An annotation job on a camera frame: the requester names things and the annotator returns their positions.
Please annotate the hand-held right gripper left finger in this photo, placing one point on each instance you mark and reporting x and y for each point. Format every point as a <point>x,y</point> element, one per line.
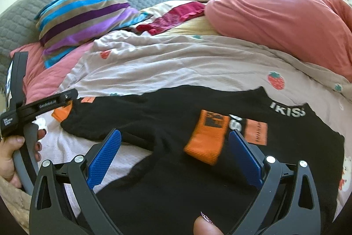
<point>106,158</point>

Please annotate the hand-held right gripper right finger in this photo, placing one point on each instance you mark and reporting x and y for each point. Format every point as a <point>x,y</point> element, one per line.
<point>244,158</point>

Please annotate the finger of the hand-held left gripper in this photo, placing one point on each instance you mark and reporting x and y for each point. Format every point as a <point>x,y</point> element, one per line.
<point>46,105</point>
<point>19,78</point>

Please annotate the black garment with orange patches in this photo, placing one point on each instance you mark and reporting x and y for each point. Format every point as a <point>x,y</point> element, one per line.
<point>170,119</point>

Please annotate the person's left hand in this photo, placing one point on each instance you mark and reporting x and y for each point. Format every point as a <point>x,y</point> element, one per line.
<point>8,158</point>

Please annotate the person's right hand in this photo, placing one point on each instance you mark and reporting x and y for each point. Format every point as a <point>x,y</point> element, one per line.
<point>206,226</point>

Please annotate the pink quilted bedspread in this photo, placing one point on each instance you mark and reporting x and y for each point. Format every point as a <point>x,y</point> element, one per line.
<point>35,64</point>

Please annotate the striped fleece blanket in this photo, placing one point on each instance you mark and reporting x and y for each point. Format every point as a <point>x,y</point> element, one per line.
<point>82,23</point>

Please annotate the strawberry print quilt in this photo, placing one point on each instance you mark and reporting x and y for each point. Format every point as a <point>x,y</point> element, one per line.
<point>178,64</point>

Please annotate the yellow bed sheet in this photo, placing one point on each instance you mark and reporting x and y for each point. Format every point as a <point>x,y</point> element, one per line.
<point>192,28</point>

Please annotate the pink comforter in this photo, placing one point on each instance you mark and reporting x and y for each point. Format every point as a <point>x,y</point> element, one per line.
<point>275,17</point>

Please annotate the red cloth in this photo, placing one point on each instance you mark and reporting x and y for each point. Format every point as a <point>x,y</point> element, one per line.
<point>176,16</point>

